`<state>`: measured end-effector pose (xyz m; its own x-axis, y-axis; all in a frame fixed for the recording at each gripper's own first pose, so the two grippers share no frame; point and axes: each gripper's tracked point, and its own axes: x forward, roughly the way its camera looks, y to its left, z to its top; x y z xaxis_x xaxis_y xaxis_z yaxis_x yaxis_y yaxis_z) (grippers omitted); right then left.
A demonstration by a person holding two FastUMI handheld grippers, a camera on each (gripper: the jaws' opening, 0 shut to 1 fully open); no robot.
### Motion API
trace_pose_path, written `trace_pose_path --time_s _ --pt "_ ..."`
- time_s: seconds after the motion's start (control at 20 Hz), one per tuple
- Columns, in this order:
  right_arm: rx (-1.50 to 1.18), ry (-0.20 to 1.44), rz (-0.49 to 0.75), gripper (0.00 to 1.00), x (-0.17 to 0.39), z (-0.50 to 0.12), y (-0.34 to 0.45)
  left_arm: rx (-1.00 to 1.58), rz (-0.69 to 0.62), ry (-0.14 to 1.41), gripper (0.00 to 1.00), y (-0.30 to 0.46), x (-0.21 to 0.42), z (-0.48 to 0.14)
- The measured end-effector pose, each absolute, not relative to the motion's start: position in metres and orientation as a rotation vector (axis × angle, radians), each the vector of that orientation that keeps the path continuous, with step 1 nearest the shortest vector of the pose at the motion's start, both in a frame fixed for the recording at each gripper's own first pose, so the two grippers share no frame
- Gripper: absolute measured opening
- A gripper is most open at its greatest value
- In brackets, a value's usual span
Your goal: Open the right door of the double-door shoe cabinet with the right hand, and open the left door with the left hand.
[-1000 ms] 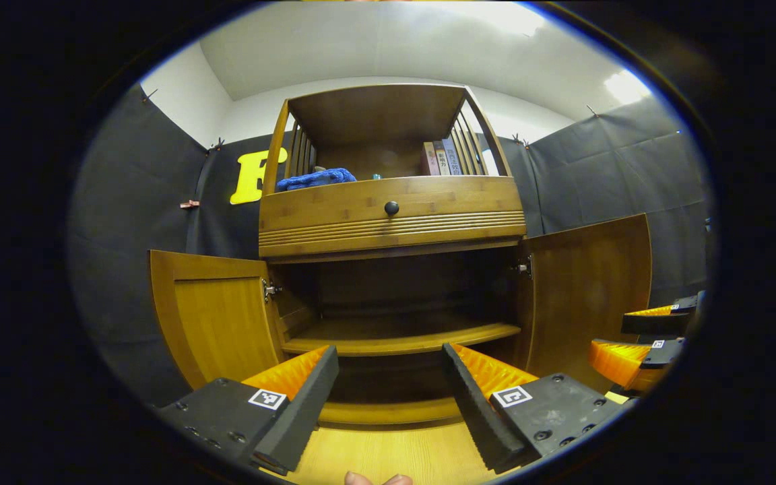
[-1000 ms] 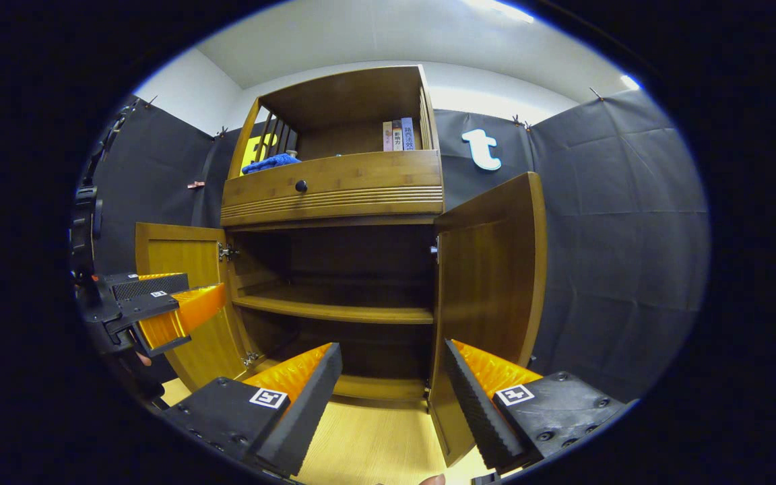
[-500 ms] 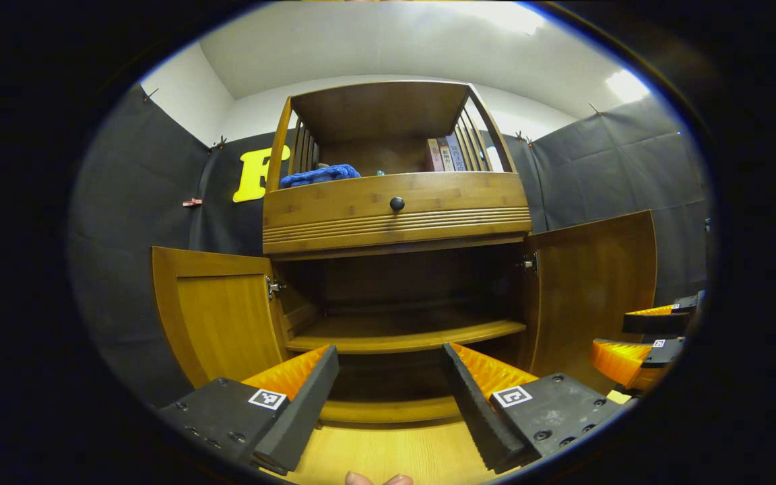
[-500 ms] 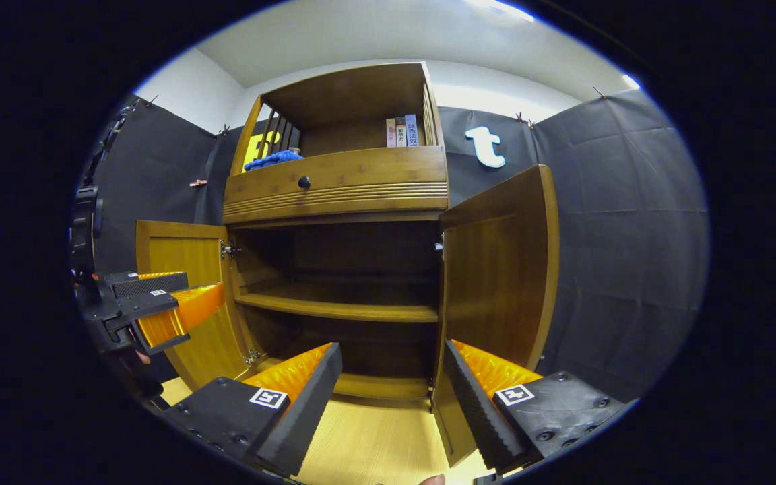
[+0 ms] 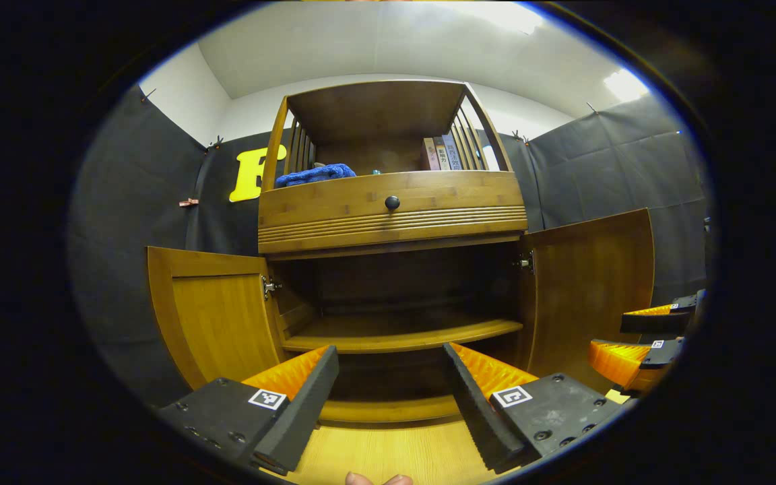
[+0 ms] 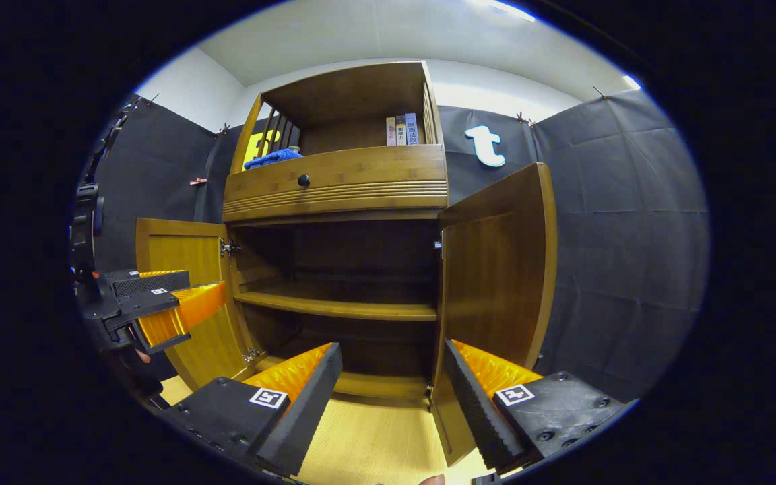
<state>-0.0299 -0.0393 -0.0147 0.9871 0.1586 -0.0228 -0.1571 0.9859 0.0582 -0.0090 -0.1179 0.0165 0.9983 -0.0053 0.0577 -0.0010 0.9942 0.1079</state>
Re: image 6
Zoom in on wooden shoe cabinet door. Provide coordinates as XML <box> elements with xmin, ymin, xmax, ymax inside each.
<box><xmin>428</xmin><ymin>162</ymin><xmax>558</xmax><ymax>467</ymax></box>
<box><xmin>135</xmin><ymin>217</ymin><xmax>257</xmax><ymax>391</ymax></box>

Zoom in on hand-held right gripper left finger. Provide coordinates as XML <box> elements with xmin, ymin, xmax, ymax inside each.
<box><xmin>162</xmin><ymin>342</ymin><xmax>343</xmax><ymax>478</ymax></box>

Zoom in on long ceiling light panel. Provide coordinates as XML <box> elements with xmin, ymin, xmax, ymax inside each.
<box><xmin>476</xmin><ymin>0</ymin><xmax>537</xmax><ymax>23</ymax></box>

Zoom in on blue folded towel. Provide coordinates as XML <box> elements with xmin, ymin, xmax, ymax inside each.
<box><xmin>243</xmin><ymin>148</ymin><xmax>304</xmax><ymax>170</ymax></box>

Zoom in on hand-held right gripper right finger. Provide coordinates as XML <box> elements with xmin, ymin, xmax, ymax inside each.
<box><xmin>443</xmin><ymin>339</ymin><xmax>624</xmax><ymax>472</ymax></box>

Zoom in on wooden inner cabinet shelf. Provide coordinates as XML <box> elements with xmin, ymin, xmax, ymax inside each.
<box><xmin>234</xmin><ymin>290</ymin><xmax>439</xmax><ymax>321</ymax></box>

